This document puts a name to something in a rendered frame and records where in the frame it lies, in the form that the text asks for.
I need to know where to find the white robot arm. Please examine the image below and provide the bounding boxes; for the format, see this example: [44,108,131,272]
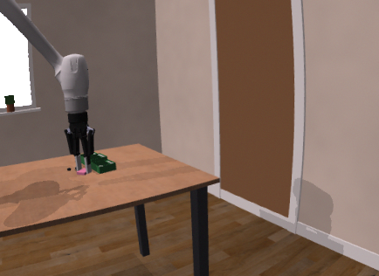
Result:
[0,0,89,114]

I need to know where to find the green three-compartment bin rack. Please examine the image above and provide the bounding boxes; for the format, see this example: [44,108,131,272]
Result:
[80,152,116,174]

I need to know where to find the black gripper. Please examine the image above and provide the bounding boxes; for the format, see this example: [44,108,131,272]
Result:
[65,112,95,174]

